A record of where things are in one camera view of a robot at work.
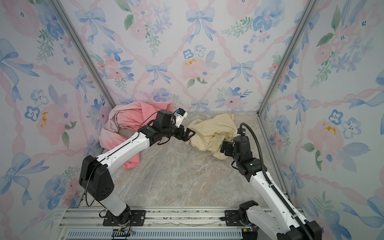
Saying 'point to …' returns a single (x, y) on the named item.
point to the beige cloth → (210, 132)
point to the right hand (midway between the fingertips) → (231, 142)
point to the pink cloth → (135, 115)
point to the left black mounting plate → (127, 218)
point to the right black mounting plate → (233, 218)
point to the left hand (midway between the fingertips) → (190, 128)
